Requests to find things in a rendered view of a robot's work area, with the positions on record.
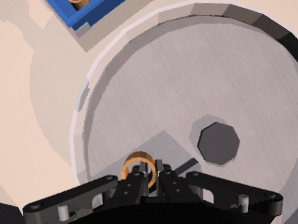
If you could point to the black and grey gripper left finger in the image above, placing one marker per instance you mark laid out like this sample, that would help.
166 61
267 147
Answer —
74 203

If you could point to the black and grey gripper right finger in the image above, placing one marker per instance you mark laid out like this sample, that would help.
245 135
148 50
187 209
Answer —
260 205

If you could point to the bronze bushing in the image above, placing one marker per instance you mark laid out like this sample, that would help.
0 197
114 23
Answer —
78 4
140 156

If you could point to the blue crate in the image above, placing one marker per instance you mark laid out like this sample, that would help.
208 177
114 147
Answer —
82 21

